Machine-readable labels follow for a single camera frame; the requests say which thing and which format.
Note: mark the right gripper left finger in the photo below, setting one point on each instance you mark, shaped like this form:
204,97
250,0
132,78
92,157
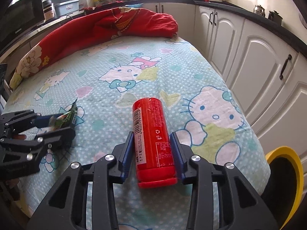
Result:
111,169

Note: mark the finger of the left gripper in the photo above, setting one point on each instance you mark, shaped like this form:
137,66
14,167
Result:
55,138
23,120

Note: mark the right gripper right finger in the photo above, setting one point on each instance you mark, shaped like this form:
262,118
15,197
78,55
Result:
195,170

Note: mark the green black snack wrapper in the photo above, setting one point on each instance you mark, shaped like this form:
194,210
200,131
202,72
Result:
64,120

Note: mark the red cylindrical can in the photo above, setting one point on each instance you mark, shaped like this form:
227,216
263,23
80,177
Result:
153,155

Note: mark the yellow black trash bin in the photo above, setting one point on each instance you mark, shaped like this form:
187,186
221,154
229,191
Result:
283,193

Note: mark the white kitchen cabinets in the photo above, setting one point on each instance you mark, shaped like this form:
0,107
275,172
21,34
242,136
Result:
253,85

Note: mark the hello kitty bed sheet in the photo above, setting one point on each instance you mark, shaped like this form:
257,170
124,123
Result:
104,82

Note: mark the black microwave oven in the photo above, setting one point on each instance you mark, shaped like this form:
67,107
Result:
19,17

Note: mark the red blanket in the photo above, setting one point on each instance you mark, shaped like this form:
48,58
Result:
90,30

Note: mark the grey plastic storage box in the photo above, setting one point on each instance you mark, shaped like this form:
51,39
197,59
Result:
66,8

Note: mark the blue hanging plastic bin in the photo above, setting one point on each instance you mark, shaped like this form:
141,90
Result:
139,5

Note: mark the steel teapot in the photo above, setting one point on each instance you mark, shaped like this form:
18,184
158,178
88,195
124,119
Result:
259,10

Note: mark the dark green pot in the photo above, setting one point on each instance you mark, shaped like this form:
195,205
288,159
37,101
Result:
275,17

